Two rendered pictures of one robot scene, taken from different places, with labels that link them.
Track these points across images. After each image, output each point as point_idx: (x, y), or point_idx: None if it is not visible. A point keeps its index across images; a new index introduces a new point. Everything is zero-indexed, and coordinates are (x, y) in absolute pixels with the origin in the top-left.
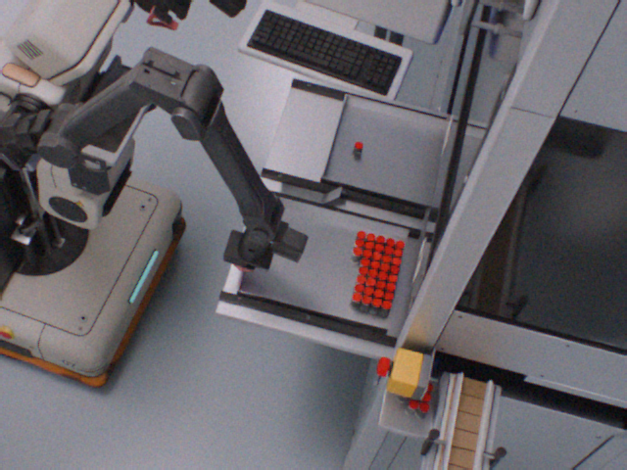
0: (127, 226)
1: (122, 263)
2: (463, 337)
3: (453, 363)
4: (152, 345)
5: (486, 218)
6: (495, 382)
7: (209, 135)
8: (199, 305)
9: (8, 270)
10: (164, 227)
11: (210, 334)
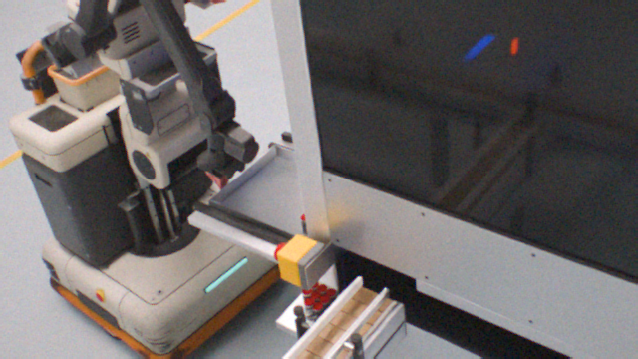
0: None
1: (212, 259)
2: (344, 215)
3: (376, 290)
4: (229, 353)
5: (288, 11)
6: (411, 312)
7: None
8: (283, 331)
9: (119, 243)
10: None
11: (282, 355)
